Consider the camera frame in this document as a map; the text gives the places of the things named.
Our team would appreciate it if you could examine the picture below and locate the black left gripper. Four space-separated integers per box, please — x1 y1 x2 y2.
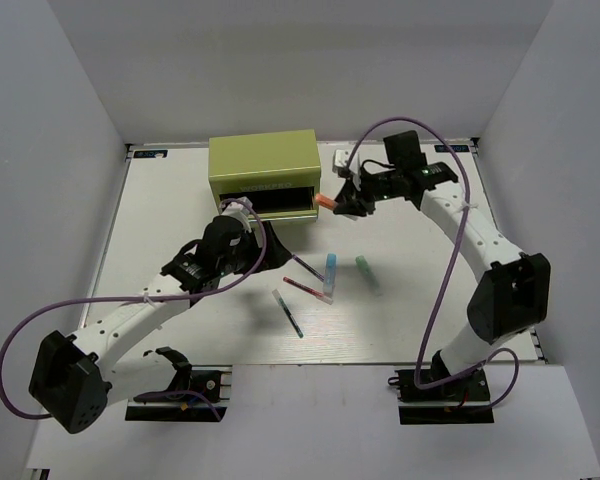
218 221 292 277

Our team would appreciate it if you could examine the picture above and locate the orange highlighter marker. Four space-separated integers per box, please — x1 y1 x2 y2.
315 194 337 211

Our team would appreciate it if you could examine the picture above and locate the blue highlighter marker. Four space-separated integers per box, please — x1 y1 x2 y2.
323 253 337 297

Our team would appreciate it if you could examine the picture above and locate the green highlighter marker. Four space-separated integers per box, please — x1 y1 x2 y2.
355 255 382 296

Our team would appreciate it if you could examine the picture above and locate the green metal drawer chest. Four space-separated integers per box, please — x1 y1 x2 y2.
208 129 322 223

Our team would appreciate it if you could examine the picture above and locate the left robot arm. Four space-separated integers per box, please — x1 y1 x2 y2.
29 210 292 434

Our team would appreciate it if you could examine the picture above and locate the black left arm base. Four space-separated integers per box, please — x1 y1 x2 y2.
125 367 232 423

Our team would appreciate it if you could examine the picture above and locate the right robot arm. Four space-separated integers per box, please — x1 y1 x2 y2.
333 131 551 399

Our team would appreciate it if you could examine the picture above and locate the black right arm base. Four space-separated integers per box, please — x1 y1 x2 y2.
387 369 494 426

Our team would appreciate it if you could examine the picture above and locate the purple gel pen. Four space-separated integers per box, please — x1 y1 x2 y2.
291 254 325 282

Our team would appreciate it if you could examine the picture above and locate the green gel pen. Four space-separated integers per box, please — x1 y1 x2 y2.
272 289 304 338

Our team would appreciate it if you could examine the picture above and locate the red gel pen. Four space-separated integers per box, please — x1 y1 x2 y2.
283 277 333 305

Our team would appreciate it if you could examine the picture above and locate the blue label sticker right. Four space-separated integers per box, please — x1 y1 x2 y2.
434 144 471 153

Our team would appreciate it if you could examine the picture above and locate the blue label sticker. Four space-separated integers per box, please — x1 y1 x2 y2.
133 149 168 159
434 144 471 153

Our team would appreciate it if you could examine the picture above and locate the blue label sticker left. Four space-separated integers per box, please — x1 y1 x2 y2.
133 149 168 159

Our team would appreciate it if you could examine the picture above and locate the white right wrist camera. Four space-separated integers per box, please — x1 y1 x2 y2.
332 149 360 185

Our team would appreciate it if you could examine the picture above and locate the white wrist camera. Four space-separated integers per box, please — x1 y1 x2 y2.
332 149 360 185
220 197 253 232

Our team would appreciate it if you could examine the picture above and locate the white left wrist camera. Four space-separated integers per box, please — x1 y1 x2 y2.
220 197 253 232

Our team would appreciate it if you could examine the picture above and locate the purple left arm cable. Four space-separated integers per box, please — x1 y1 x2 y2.
0 198 270 420

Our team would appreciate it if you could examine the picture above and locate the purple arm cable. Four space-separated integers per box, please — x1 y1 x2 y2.
347 117 520 411
0 198 270 420

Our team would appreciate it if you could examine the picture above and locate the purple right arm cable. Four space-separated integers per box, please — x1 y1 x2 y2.
347 117 520 411

